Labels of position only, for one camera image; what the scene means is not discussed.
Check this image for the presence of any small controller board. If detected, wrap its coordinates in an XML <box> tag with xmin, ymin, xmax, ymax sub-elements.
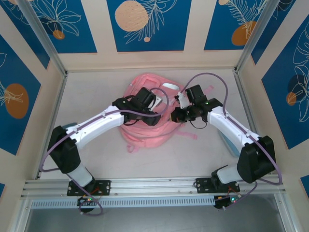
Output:
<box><xmin>214</xmin><ymin>194</ymin><xmax>242</xmax><ymax>210</ymax></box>
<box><xmin>77</xmin><ymin>196</ymin><xmax>97</xmax><ymax>206</ymax></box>

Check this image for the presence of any aluminium side rail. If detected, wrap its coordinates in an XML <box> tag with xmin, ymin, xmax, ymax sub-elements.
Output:
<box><xmin>233</xmin><ymin>70</ymin><xmax>271</xmax><ymax>174</ymax></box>
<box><xmin>35</xmin><ymin>71</ymin><xmax>70</xmax><ymax>181</ymax></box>

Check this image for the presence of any grey slotted cable duct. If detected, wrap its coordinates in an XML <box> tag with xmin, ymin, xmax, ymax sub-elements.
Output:
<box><xmin>30</xmin><ymin>195</ymin><xmax>215</xmax><ymax>210</ymax></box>

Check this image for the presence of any grey metal panel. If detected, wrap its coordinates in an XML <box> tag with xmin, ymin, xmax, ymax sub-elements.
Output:
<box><xmin>14</xmin><ymin>193</ymin><xmax>294</xmax><ymax>232</ymax></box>

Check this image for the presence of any pink backpack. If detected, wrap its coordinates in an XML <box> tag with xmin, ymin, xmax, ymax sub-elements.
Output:
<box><xmin>118</xmin><ymin>72</ymin><xmax>215</xmax><ymax>153</ymax></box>

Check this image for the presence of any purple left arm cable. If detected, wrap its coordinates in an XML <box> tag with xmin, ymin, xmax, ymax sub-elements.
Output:
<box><xmin>40</xmin><ymin>87</ymin><xmax>169</xmax><ymax>216</ymax></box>

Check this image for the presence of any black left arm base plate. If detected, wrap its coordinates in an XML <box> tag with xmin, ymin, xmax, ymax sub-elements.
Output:
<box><xmin>67</xmin><ymin>179</ymin><xmax>112</xmax><ymax>197</ymax></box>

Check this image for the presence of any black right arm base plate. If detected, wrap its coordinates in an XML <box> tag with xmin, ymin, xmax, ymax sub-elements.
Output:
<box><xmin>196</xmin><ymin>177</ymin><xmax>241</xmax><ymax>194</ymax></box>

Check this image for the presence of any aluminium frame post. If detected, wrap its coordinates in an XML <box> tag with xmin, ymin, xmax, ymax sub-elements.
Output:
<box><xmin>233</xmin><ymin>0</ymin><xmax>290</xmax><ymax>74</ymax></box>
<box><xmin>16</xmin><ymin>0</ymin><xmax>68</xmax><ymax>77</ymax></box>

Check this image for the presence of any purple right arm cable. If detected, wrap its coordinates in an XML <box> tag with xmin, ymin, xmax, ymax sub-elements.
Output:
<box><xmin>180</xmin><ymin>72</ymin><xmax>284</xmax><ymax>211</ymax></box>

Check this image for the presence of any light blue pencil case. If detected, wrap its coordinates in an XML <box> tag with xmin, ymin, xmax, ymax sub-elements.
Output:
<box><xmin>218</xmin><ymin>130</ymin><xmax>242</xmax><ymax>158</ymax></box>

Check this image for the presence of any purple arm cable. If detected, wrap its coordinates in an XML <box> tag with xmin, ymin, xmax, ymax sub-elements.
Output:
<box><xmin>180</xmin><ymin>72</ymin><xmax>284</xmax><ymax>211</ymax></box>
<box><xmin>40</xmin><ymin>87</ymin><xmax>169</xmax><ymax>216</ymax></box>

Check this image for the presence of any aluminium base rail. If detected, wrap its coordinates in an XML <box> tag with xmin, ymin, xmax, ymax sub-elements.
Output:
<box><xmin>20</xmin><ymin>175</ymin><xmax>287</xmax><ymax>200</ymax></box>

